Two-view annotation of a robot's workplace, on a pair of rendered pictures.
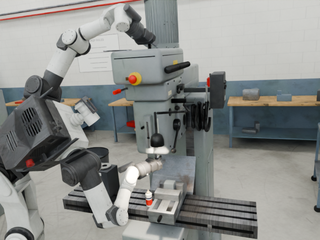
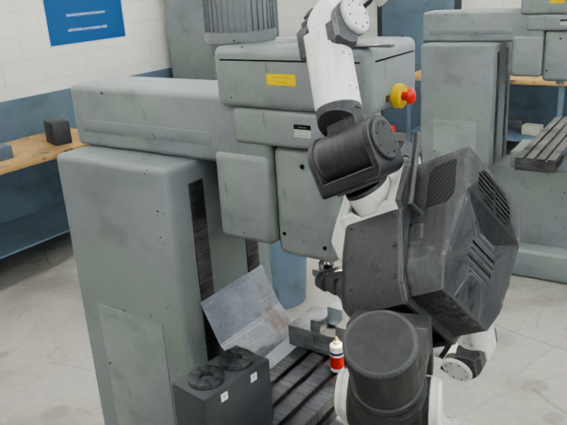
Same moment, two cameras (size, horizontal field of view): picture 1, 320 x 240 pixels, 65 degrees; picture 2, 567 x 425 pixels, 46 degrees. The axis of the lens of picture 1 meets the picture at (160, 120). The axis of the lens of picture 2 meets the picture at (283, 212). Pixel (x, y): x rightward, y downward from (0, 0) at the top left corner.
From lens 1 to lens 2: 202 cm
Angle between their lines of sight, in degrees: 69
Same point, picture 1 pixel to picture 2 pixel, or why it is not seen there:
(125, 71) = (386, 85)
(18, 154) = (500, 275)
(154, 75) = (411, 84)
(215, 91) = not seen: hidden behind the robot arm
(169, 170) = (240, 318)
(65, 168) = not seen: hidden behind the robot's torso
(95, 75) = not seen: outside the picture
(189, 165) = (261, 286)
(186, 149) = (248, 257)
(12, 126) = (474, 228)
